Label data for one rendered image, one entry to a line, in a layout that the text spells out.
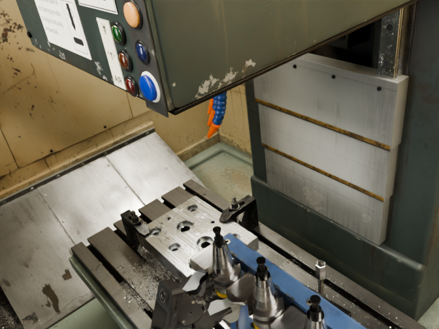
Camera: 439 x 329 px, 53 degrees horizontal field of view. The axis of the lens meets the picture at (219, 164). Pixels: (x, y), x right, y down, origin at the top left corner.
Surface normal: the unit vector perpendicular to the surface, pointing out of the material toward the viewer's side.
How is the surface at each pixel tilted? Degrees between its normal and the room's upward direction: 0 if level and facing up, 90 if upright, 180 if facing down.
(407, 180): 90
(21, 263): 24
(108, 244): 0
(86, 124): 90
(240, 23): 90
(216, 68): 90
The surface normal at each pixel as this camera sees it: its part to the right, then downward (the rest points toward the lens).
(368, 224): -0.76, 0.44
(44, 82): 0.64, 0.36
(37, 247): 0.15, -0.62
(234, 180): -0.12, -0.83
